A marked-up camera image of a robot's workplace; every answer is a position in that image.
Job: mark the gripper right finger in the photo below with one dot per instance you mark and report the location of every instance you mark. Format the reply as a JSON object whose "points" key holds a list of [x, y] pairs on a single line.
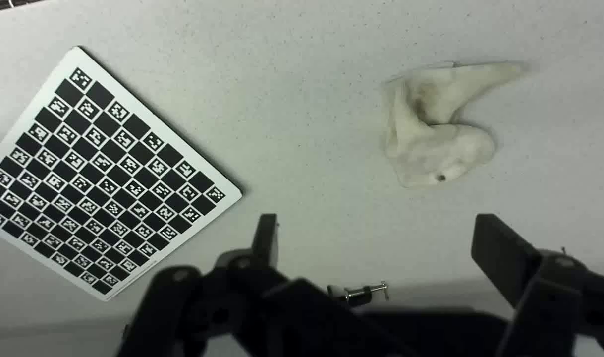
{"points": [[539, 277]]}

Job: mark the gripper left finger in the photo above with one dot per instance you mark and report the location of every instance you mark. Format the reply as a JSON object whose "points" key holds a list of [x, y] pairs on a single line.
{"points": [[242, 297]]}

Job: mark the small metal clamp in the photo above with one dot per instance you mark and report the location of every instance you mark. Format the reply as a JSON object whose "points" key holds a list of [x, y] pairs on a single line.
{"points": [[358, 293]]}

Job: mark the crumpled white cloth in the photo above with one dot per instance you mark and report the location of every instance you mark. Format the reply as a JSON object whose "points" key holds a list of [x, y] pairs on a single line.
{"points": [[438, 129]]}

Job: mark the black and white calibration board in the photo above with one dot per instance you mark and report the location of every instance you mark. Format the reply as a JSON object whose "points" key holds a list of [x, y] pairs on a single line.
{"points": [[101, 173]]}

